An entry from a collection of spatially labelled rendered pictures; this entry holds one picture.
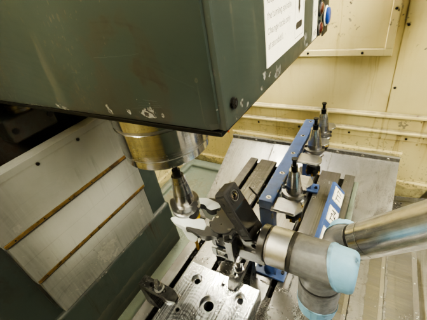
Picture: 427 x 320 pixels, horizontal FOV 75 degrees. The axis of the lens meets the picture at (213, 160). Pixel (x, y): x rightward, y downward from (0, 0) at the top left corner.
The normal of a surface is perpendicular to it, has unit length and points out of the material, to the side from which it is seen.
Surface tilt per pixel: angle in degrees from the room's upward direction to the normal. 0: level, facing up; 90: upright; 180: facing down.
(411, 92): 90
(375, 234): 62
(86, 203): 90
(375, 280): 8
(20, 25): 90
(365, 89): 90
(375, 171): 24
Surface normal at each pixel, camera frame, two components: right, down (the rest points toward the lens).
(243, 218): 0.65, -0.22
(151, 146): -0.07, 0.57
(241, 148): -0.34, -0.51
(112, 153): 0.85, 0.17
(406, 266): -0.08, -0.88
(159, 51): -0.49, 0.55
